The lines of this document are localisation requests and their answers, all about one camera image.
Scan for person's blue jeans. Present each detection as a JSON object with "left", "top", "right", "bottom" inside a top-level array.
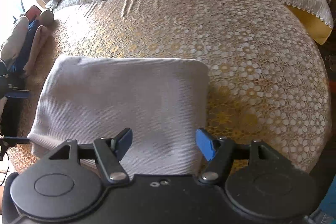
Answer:
[{"left": 310, "top": 174, "right": 336, "bottom": 224}]

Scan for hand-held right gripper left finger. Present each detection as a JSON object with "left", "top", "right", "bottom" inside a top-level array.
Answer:
[{"left": 49, "top": 128, "right": 132, "bottom": 184}]

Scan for pile of folded clothes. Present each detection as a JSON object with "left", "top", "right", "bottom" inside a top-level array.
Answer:
[{"left": 0, "top": 5, "right": 56, "bottom": 81}]

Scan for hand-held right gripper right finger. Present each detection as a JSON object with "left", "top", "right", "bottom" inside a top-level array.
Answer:
[{"left": 196, "top": 128, "right": 283, "bottom": 184}]

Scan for white pants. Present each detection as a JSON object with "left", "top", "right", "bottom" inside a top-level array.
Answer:
[{"left": 27, "top": 55, "right": 210, "bottom": 178}]

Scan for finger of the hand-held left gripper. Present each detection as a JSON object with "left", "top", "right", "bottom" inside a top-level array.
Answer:
[
  {"left": 5, "top": 91, "right": 30, "bottom": 99},
  {"left": 0, "top": 135, "right": 30, "bottom": 143}
]

